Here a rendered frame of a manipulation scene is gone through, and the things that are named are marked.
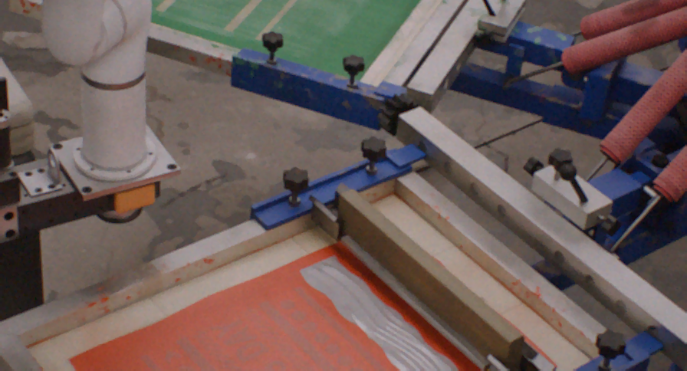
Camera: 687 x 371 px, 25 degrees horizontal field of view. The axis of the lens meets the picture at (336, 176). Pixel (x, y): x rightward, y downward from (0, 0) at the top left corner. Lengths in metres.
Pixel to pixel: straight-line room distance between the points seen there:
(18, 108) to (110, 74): 0.68
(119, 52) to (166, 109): 2.23
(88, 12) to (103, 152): 0.30
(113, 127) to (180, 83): 2.28
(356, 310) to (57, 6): 0.67
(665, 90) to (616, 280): 0.41
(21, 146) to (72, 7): 0.87
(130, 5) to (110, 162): 0.27
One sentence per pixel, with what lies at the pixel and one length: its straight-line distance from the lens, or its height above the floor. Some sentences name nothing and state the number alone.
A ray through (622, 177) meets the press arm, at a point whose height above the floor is 1.04.
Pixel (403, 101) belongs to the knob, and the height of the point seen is 1.05.
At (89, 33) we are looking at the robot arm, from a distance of 2.13.
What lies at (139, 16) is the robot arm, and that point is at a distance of 2.21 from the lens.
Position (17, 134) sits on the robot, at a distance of 2.93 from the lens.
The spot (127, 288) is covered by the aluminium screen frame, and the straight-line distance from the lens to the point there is 2.38.
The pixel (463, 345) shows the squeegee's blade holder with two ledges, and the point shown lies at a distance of 2.32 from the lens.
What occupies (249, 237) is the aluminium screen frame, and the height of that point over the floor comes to 0.99.
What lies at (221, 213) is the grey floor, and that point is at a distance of 4.09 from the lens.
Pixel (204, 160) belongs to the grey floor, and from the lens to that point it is 4.27.
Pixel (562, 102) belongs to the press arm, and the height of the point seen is 0.93.
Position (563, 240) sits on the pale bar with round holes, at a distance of 2.46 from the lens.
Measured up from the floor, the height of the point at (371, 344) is 0.95.
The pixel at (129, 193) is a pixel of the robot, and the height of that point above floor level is 1.11.
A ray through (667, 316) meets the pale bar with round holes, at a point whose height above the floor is 1.04.
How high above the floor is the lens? 2.57
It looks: 37 degrees down
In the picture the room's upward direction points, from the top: 5 degrees clockwise
